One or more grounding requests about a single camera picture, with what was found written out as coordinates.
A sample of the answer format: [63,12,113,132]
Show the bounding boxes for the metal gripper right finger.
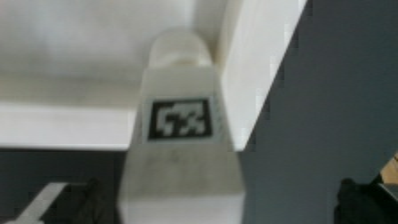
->
[333,178,398,224]

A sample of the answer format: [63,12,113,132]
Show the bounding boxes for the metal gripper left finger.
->
[12,179,115,224]

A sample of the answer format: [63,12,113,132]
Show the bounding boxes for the white leg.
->
[117,29,244,224]

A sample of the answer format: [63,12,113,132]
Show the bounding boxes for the white square tabletop part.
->
[0,0,308,151]

